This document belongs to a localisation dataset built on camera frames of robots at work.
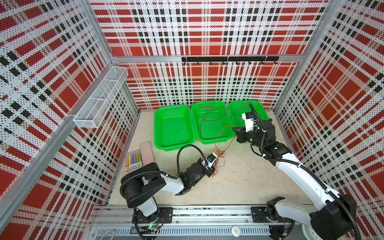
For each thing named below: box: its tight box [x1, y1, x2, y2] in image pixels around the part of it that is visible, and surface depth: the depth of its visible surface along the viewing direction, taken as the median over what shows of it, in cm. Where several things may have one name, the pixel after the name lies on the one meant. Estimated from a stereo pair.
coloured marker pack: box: [125, 149, 143, 172], surface depth 96 cm
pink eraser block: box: [140, 141, 155, 165], surface depth 98 cm
